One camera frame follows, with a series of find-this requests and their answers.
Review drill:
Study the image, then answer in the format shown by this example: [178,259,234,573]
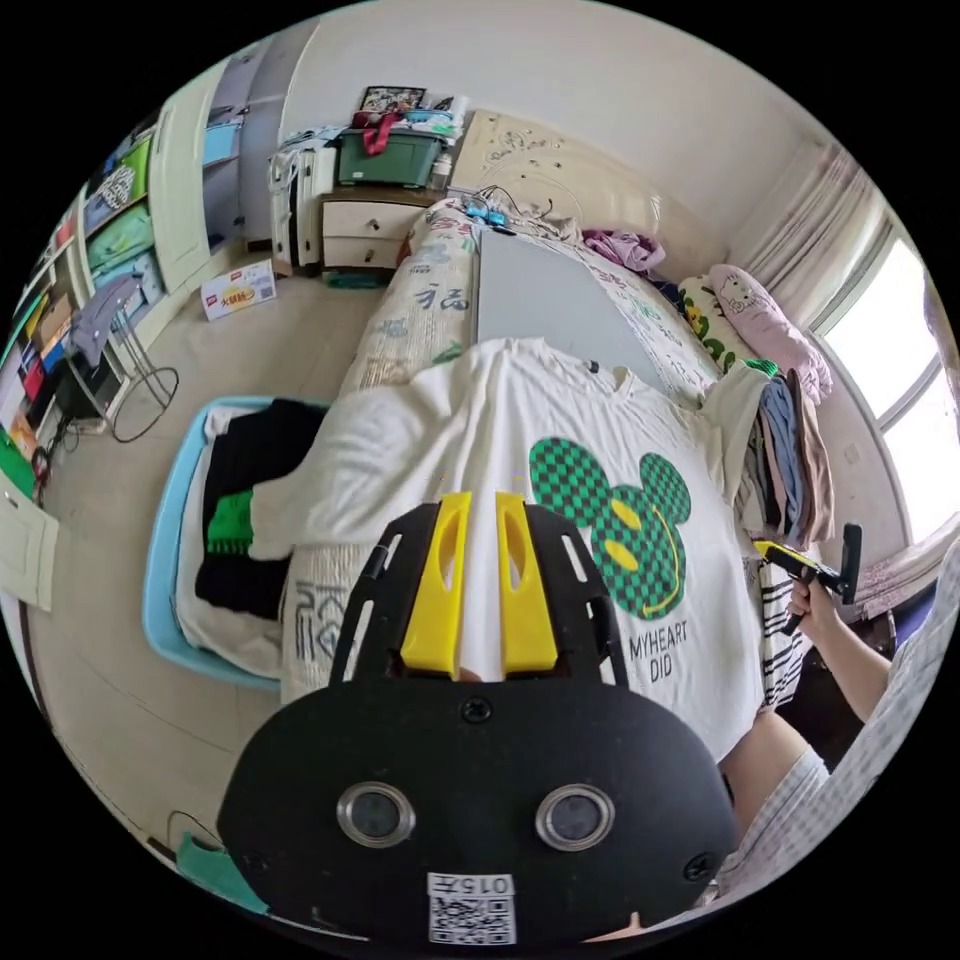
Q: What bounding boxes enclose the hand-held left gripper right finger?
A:
[494,491,559,674]

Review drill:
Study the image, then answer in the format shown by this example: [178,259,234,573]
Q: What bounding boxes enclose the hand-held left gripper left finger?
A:
[400,491,474,674]

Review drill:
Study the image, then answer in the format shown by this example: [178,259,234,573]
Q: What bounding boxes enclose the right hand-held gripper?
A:
[752,539,858,637]

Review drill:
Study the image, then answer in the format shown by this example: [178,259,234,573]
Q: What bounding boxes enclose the white long sleeve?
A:
[249,337,775,763]

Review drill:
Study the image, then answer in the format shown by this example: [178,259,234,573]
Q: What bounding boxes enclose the person's right forearm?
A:
[805,608,895,726]

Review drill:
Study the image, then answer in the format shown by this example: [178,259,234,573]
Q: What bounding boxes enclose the person's right hand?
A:
[790,578,837,633]

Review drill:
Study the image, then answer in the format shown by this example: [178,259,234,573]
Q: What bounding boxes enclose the black white striped cloth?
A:
[755,558,810,712]

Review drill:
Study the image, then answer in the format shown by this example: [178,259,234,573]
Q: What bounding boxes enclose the pile of clothes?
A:
[731,365,838,550]

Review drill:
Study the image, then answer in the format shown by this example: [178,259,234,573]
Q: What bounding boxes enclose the window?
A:
[815,230,960,545]

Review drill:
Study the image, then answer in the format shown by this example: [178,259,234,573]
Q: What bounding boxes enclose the pink pillow with cat print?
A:
[707,262,835,408]

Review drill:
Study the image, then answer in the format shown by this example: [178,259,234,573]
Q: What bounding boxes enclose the white cushion, green yellow print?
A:
[677,275,753,374]

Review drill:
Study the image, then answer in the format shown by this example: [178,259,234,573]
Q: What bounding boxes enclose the person's body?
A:
[710,536,960,905]

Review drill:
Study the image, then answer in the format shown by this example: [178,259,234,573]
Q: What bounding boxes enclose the blue basket with clothes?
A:
[141,395,333,693]

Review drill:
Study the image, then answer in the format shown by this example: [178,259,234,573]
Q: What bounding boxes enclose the bed with printed woven mat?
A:
[279,108,835,723]

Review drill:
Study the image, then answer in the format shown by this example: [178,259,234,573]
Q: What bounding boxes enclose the grey flat board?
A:
[475,228,670,393]

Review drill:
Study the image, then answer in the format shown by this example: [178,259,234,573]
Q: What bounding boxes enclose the cream curtain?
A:
[737,140,903,333]

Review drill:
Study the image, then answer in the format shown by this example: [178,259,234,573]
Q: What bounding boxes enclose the purple garment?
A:
[582,227,668,274]

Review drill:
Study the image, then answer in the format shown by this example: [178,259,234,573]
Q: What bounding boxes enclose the white printed carton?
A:
[200,260,278,323]

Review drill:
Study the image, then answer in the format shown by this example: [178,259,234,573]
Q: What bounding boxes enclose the white nightstand with green box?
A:
[320,85,471,276]

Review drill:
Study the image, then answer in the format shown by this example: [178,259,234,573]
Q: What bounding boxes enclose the metal stand with grey garment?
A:
[65,271,181,445]

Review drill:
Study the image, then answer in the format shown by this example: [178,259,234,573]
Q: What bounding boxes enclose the white shelf with clothes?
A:
[0,104,213,610]

